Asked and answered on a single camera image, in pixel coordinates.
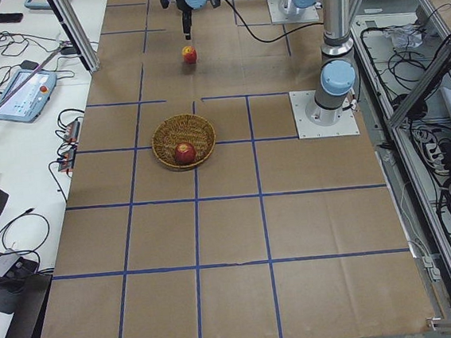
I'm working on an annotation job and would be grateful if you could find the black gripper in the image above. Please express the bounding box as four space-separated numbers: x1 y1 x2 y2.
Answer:
160 0 192 40

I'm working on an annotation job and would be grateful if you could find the yellow red striped apple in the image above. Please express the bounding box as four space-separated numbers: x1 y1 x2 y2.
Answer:
181 45 197 64

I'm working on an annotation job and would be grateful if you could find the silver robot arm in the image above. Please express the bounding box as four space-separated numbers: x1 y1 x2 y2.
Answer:
160 0 356 126
278 0 318 16

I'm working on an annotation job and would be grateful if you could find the brown wicker basket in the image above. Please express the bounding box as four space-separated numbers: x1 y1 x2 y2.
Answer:
152 114 216 170

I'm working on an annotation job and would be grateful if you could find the dark red apple in basket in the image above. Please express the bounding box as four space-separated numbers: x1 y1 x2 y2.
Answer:
174 142 196 165

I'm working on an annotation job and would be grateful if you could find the black smartphone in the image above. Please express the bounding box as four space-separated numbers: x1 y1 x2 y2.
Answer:
0 12 24 24

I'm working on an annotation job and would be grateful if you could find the long grabber stick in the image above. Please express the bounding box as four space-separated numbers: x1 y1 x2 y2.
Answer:
0 41 71 108

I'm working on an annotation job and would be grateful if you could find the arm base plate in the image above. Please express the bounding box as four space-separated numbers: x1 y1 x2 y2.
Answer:
266 0 319 25
289 90 360 140

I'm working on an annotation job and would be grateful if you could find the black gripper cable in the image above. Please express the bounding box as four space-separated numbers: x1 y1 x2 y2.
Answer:
220 0 328 47

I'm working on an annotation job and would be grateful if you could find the aluminium frame post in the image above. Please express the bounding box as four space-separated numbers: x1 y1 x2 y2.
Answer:
46 0 100 74

